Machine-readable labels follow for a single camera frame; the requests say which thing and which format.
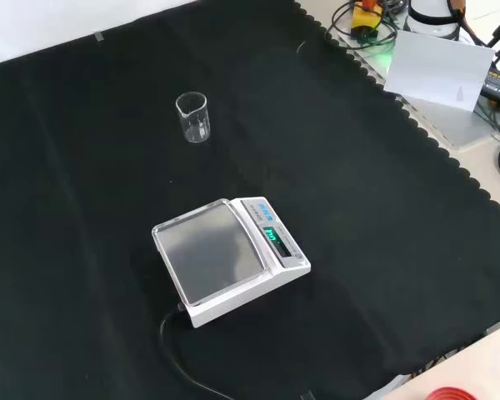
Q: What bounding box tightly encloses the clear glass beaker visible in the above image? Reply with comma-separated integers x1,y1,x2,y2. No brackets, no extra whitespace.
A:
175,92,212,144

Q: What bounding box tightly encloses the white electronic balance steel pan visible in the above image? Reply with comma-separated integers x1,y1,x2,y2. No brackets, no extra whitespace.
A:
151,195,312,329

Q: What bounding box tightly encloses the black bench cloth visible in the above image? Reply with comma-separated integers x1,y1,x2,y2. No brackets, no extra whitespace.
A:
0,0,500,400

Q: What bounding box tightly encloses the yellow stop button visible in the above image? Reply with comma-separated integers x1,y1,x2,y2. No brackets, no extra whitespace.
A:
349,0,385,38

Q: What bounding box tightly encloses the pale board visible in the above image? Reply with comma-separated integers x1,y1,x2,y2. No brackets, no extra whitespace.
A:
382,29,496,113

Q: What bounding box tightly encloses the red round object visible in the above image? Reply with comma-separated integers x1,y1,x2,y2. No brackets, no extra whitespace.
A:
424,386,478,400

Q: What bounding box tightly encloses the black balance power cable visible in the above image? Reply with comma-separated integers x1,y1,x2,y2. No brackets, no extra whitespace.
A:
157,302,235,400

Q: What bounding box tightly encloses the black cable loop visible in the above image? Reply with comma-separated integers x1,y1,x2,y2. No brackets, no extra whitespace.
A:
324,0,403,52

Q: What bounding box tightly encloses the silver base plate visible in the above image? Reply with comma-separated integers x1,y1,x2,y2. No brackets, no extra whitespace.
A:
336,22,500,149

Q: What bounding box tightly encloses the orange cable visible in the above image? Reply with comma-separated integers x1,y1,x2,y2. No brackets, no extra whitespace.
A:
448,0,491,49

